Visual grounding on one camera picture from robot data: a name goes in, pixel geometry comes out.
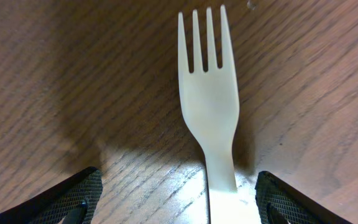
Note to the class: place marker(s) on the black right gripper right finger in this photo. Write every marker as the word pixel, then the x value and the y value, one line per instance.
pixel 278 202

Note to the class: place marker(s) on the white plastic fork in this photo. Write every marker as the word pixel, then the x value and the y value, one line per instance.
pixel 209 101

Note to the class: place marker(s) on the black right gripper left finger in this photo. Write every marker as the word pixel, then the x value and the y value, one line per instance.
pixel 73 200

